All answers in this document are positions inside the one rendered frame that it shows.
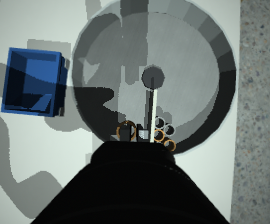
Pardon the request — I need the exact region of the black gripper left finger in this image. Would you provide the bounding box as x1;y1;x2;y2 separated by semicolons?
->
119;124;132;141

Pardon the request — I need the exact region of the blue open crate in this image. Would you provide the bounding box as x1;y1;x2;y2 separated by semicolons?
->
1;47;70;117

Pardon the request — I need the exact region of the bronze ring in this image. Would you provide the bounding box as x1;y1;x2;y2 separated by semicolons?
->
116;120;137;140
161;137;176;152
154;128;165;142

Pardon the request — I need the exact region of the grey metal ring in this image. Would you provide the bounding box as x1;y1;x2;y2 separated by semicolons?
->
155;117;165;129
161;123;176;136

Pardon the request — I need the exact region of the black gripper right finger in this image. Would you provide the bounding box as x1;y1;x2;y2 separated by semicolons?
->
136;124;148;142

